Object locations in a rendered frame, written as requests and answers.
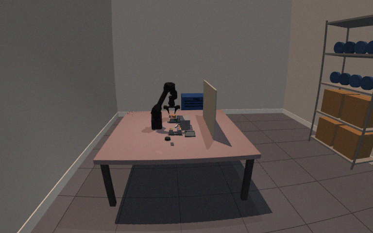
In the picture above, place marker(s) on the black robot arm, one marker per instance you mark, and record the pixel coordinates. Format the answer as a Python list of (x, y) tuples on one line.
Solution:
[(168, 87)]

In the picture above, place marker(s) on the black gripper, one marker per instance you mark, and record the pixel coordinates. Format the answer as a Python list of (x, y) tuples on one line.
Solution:
[(171, 104)]

